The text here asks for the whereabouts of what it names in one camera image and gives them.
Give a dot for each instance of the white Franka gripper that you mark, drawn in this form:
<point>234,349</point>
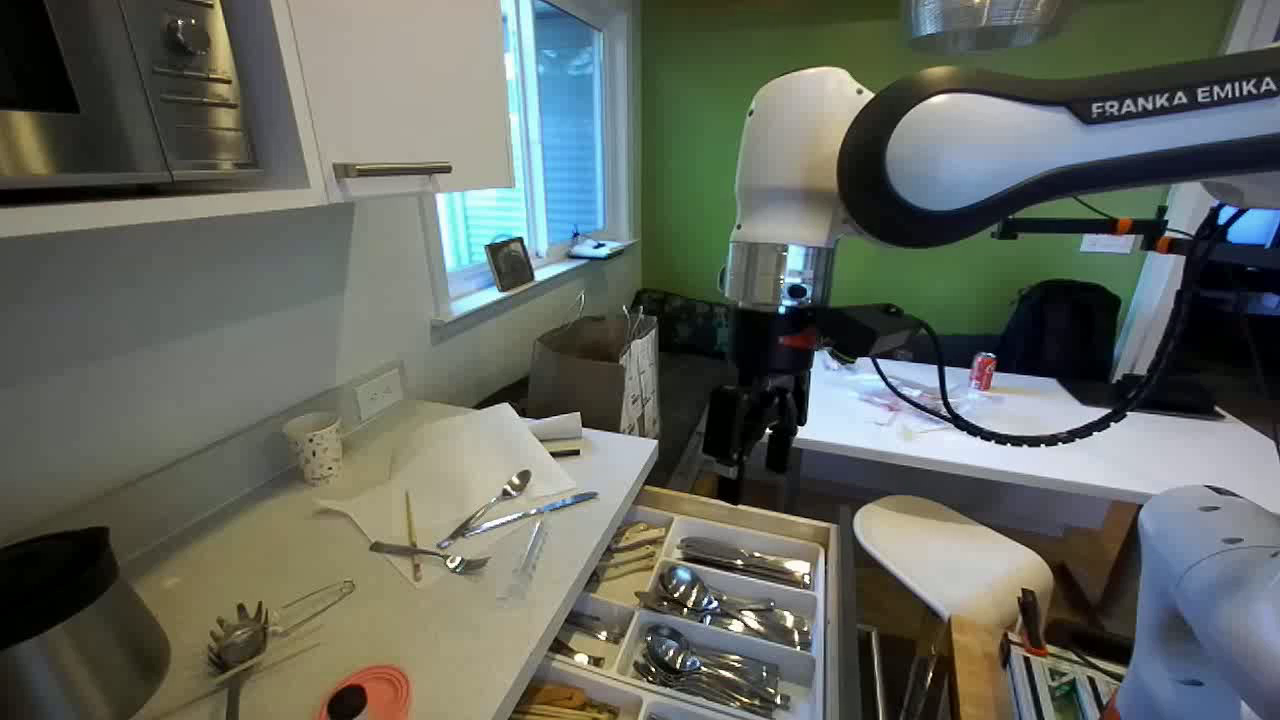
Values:
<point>764,349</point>

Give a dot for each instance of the cabinet cutlery drawer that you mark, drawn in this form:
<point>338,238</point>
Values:
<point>745,584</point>

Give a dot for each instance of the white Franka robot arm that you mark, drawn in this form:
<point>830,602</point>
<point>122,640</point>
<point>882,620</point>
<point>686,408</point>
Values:
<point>985,145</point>

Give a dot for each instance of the white upper cabinet door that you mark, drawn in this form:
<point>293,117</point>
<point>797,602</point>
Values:
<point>401,84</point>

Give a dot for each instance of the white cutlery organizer tray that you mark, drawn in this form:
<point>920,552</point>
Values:
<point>785,547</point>

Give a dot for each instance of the brown paper bag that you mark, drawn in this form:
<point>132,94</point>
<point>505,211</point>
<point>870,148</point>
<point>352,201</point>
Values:
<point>587,373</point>

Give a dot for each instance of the rolled white paper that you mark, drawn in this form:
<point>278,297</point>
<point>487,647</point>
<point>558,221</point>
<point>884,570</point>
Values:
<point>558,431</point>

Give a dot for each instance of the metal table knife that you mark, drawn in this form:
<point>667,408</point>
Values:
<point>532,512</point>

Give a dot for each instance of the small red object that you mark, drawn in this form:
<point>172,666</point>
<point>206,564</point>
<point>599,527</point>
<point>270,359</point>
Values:
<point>985,370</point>

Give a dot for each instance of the small flat device on sill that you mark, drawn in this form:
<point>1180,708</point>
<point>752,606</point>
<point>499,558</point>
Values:
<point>599,251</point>

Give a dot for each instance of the clear plastic fork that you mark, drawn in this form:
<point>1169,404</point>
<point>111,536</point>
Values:
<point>531,552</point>

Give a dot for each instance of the black backpack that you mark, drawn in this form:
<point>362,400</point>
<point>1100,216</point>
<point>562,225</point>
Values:
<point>1060,335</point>

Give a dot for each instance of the metal fork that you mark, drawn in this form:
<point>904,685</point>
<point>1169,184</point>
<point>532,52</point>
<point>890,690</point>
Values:
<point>434,552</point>

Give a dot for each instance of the thin wooden stick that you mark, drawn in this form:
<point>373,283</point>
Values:
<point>412,533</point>

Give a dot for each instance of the white table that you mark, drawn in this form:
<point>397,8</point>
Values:
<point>1161,445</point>

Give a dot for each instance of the white dotted paper cup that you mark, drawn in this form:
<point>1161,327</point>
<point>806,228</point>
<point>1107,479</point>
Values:
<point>313,449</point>

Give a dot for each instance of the orange silicone lid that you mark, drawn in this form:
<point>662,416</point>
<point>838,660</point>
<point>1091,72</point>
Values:
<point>383,694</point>

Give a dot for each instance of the metal pendant lamp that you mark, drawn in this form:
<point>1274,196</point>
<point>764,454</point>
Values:
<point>985,23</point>

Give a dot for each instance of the metal spaghetti spoon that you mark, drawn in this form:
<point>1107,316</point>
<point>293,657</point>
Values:
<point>237,640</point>

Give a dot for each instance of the stainless steel microwave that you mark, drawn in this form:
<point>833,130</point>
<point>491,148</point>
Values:
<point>122,94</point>

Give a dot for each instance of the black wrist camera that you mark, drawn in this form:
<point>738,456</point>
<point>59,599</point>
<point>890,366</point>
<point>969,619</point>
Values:
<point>863,331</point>

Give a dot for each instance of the dark picture frame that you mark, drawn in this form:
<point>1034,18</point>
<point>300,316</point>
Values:
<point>510,262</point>

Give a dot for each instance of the window with white frame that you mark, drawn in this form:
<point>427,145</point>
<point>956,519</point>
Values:
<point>542,132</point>

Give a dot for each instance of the white wall outlet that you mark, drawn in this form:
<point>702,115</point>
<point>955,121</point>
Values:
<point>378,393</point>

